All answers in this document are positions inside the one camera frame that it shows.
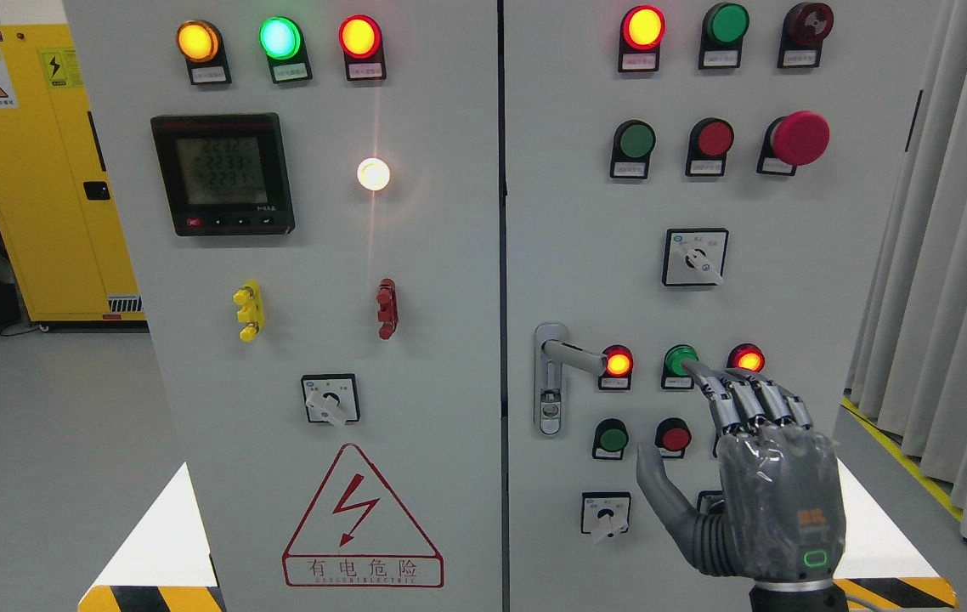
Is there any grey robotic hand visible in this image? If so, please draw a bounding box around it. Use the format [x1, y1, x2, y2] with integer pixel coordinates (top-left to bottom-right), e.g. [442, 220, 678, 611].
[636, 360, 847, 584]

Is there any silver swing door handle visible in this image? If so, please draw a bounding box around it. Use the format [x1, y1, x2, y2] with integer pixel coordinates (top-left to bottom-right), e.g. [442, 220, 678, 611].
[534, 322, 607, 435]

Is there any red push button lower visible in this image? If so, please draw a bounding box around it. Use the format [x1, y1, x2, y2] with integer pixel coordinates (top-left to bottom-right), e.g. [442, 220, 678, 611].
[654, 416, 693, 460]

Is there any red push button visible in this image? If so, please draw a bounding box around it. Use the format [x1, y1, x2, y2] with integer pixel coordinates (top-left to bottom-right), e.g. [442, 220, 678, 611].
[654, 416, 693, 460]
[684, 117, 735, 178]

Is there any red lamp middle right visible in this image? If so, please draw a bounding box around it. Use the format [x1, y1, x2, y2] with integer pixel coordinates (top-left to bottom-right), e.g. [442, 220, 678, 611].
[726, 343, 766, 372]

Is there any green lamp middle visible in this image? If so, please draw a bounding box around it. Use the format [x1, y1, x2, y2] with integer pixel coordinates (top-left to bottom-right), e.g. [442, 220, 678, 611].
[659, 344, 698, 391]

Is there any green push button lower left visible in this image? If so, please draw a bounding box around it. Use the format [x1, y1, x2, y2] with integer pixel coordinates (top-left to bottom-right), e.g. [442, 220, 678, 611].
[591, 418, 630, 461]

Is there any green push button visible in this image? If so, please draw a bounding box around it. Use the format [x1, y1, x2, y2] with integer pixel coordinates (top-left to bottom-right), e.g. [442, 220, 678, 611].
[591, 418, 630, 461]
[608, 119, 657, 179]

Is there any red lamp middle left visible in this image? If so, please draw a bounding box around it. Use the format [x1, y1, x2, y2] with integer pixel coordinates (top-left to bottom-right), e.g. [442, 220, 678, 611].
[597, 344, 634, 391]

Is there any grey curtain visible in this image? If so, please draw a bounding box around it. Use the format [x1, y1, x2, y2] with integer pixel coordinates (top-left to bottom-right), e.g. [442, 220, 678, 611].
[848, 1, 967, 541]

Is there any red emergency stop button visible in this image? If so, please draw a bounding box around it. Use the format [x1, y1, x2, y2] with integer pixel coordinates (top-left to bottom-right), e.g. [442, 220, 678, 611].
[756, 110, 832, 177]

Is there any red push button upper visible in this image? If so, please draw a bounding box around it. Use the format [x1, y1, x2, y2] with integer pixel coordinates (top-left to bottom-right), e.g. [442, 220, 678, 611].
[684, 117, 735, 178]

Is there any green push button upper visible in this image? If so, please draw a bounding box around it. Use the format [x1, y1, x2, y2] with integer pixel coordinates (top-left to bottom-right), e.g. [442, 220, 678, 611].
[608, 119, 657, 179]

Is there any red triangle warning sticker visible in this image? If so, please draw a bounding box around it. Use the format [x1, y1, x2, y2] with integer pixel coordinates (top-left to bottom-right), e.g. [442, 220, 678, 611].
[282, 443, 445, 588]

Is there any grey electrical control cabinet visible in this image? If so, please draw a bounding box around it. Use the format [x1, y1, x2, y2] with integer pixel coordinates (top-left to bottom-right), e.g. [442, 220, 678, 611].
[65, 1, 941, 611]

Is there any red terminal connector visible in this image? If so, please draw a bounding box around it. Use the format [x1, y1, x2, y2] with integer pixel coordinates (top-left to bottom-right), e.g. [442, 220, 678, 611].
[376, 278, 399, 340]

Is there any dark red buzzer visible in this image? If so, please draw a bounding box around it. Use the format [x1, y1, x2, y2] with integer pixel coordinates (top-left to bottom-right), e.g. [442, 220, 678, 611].
[778, 3, 834, 69]

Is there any green indicator lamp top right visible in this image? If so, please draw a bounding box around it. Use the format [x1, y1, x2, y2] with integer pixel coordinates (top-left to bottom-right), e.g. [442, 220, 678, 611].
[698, 3, 750, 70]

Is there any green indicator lamp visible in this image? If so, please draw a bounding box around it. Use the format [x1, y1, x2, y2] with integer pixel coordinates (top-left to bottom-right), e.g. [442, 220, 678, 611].
[258, 16, 313, 84]
[698, 3, 750, 70]

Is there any red indicator lamp top right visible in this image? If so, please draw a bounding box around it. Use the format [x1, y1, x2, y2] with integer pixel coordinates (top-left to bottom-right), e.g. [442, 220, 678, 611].
[617, 4, 667, 73]

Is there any red indicator lamp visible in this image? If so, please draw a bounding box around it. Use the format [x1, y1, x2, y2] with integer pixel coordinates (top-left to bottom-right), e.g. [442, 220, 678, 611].
[617, 4, 667, 73]
[337, 14, 387, 82]

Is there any white indicator lamp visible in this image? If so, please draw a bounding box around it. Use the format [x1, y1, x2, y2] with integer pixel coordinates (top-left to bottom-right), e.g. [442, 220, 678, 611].
[356, 156, 392, 191]

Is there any yellow terminal connector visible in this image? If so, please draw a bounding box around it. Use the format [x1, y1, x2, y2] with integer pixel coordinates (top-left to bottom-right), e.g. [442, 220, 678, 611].
[234, 279, 265, 343]

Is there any red indicator lamp top left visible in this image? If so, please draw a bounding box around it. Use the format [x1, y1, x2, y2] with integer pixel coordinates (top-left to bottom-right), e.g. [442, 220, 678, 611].
[337, 14, 387, 82]

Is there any black digital power meter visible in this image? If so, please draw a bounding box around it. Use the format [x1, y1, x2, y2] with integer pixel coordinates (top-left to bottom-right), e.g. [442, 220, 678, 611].
[150, 112, 296, 236]

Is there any green indicator lamp top left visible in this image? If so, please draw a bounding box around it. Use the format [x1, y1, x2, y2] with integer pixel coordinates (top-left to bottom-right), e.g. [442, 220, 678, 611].
[258, 16, 313, 84]

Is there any yellow indicator lamp top left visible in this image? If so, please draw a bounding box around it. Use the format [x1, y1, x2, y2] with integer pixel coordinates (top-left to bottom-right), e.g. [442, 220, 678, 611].
[176, 20, 232, 86]

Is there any yellow safety cabinet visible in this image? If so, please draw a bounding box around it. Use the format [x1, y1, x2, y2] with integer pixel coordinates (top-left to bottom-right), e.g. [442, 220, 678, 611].
[0, 24, 145, 324]

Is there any black key selector switch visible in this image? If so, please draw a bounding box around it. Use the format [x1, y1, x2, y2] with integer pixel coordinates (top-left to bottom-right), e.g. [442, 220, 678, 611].
[696, 490, 725, 515]

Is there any lower white selector switch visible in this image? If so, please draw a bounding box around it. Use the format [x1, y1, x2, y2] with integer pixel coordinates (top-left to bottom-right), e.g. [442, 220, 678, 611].
[580, 491, 631, 545]

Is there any upper right selector switch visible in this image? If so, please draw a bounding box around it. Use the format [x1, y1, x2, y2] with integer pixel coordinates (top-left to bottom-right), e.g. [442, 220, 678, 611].
[661, 228, 729, 287]

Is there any left door selector switch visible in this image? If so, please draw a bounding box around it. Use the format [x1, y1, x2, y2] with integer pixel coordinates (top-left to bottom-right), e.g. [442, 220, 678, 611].
[301, 373, 360, 427]

